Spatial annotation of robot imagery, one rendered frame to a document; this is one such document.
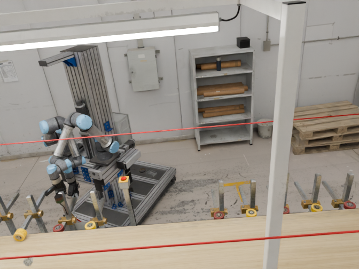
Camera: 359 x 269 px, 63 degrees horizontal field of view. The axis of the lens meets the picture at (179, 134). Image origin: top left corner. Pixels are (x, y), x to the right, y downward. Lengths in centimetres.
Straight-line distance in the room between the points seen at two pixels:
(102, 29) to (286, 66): 90
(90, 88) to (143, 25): 156
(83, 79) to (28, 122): 263
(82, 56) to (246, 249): 207
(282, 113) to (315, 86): 452
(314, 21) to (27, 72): 437
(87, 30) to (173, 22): 40
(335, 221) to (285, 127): 155
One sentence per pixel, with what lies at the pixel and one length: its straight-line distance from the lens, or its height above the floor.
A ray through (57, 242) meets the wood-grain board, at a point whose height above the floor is 90.
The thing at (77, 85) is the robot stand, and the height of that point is 171.
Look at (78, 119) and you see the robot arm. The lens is 250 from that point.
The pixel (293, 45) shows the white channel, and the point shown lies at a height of 235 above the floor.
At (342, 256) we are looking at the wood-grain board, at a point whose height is 90.
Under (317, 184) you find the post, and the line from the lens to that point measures 256.
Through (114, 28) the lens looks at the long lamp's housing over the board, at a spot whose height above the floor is 236.
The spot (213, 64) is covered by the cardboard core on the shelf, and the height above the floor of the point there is 133.
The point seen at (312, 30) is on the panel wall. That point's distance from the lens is 518.
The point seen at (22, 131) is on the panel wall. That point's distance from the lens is 553.
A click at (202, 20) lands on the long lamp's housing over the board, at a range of 147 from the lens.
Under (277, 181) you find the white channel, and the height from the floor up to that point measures 188.
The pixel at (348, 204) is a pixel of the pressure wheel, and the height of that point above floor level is 91.
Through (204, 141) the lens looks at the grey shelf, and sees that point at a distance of 484.
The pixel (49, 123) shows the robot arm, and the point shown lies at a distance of 279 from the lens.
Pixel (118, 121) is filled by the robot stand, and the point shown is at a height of 123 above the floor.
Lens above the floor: 255
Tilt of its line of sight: 28 degrees down
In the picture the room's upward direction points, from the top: 6 degrees counter-clockwise
